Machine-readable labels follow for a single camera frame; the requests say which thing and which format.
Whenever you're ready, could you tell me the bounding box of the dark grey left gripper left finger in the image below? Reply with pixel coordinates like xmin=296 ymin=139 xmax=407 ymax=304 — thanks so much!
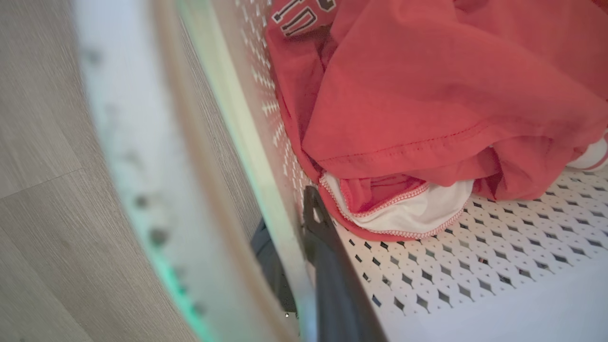
xmin=250 ymin=218 xmax=298 ymax=315

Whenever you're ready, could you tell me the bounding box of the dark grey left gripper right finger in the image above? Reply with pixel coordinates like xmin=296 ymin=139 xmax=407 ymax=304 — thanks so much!
xmin=302 ymin=185 xmax=388 ymax=342

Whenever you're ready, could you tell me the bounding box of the white perforated plastic laundry basket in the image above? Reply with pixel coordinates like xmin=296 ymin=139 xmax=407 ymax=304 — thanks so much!
xmin=71 ymin=0 xmax=608 ymax=342

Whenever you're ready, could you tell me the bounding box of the red shirt with white trim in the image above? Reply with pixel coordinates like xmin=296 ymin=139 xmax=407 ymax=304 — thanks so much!
xmin=265 ymin=0 xmax=608 ymax=242

